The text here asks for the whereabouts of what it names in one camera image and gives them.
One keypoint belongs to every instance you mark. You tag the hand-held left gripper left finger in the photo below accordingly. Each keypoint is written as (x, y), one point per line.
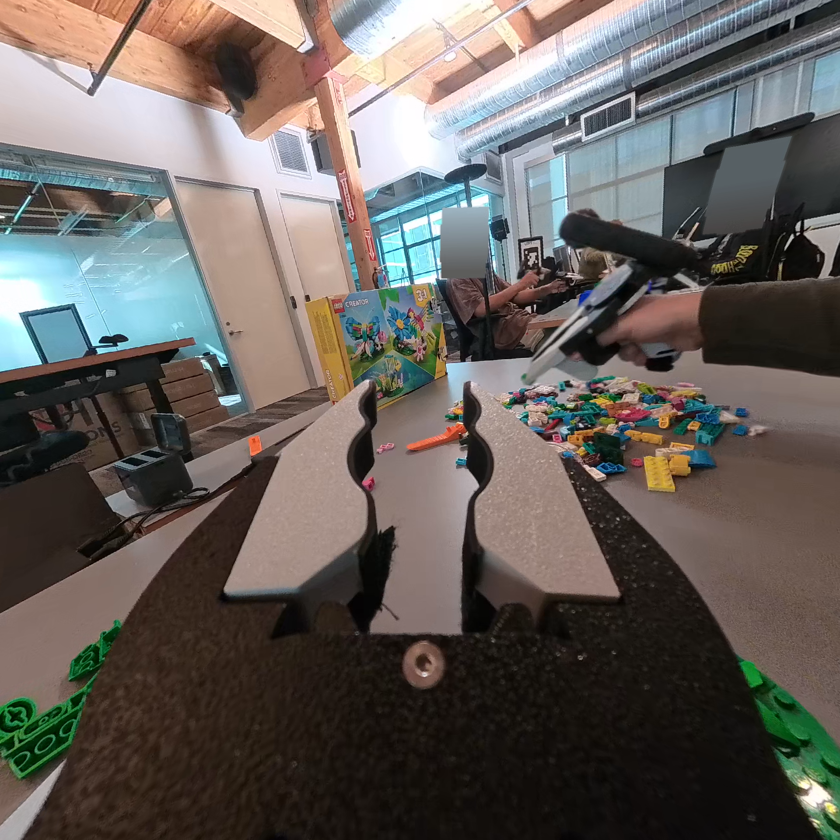
(302, 518)

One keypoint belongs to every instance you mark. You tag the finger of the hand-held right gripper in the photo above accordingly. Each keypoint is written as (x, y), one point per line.
(574, 369)
(554, 344)

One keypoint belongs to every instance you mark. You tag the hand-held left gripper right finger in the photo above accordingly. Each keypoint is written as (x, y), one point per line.
(544, 525)

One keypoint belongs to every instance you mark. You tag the green brick leaf build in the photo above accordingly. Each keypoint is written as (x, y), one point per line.
(797, 748)

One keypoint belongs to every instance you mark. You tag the grey desk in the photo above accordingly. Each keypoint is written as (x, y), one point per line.
(722, 558)

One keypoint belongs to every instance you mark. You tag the person's right hand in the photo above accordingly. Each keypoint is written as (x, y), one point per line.
(663, 321)

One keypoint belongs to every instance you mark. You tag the tan office table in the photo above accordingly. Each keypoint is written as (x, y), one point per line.
(548, 321)

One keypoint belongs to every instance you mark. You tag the pile of colourful bricks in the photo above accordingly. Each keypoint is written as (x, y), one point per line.
(617, 420)

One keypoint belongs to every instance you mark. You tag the black white marker board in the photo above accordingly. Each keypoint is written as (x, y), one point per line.
(530, 253)

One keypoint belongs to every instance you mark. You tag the black office chair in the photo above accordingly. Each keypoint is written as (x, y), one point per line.
(453, 321)

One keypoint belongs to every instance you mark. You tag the orange brick separator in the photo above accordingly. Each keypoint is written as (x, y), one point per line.
(430, 439)

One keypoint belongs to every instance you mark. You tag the grey charger dock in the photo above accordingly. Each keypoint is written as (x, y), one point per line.
(154, 476)

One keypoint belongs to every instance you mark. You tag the stack of cardboard boxes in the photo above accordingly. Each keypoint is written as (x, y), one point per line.
(187, 390)

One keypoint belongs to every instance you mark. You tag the colourful toy box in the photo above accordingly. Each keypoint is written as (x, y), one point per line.
(380, 338)

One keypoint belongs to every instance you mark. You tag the large black screen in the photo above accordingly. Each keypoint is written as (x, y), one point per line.
(817, 170)

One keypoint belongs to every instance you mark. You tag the white door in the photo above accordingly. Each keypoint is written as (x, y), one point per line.
(313, 243)
(239, 289)

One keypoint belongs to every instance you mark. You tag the dark brown box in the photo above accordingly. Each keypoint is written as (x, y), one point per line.
(49, 531)

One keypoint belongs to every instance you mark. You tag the dark wooden table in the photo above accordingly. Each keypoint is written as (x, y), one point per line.
(92, 359)

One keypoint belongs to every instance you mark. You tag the dark monitor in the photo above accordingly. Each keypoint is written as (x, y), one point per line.
(56, 331)

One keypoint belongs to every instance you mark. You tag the cluster of small green bricks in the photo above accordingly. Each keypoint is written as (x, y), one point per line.
(39, 735)

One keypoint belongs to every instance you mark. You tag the black round ceiling fixture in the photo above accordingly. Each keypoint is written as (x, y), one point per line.
(236, 75)

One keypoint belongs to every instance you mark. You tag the white duct vent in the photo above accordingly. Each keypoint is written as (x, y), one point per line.
(608, 117)

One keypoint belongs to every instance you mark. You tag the silver air duct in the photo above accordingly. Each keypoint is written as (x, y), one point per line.
(577, 52)
(377, 26)
(518, 124)

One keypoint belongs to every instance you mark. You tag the black wall speaker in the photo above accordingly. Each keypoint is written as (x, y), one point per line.
(323, 153)

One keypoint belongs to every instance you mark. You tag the white wall vent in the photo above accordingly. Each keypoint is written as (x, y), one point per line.
(291, 151)

